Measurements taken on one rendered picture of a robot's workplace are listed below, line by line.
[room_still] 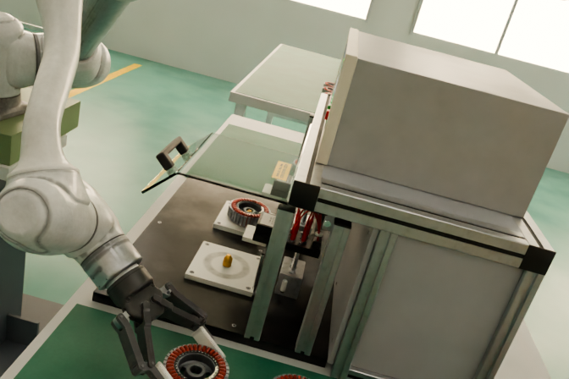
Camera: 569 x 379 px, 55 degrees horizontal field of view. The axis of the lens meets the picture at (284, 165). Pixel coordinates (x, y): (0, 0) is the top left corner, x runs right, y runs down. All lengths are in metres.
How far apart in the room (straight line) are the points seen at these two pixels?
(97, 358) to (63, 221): 0.30
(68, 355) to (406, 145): 0.69
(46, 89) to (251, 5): 5.01
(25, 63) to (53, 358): 0.92
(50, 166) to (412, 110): 0.59
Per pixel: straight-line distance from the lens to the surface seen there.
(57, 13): 1.11
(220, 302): 1.16
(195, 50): 6.08
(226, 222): 1.42
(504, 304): 1.04
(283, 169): 1.06
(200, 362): 1.02
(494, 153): 1.02
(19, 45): 1.69
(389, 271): 0.98
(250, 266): 1.27
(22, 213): 0.81
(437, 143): 0.99
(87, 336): 1.07
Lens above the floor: 1.46
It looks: 21 degrees down
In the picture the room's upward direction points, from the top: 15 degrees clockwise
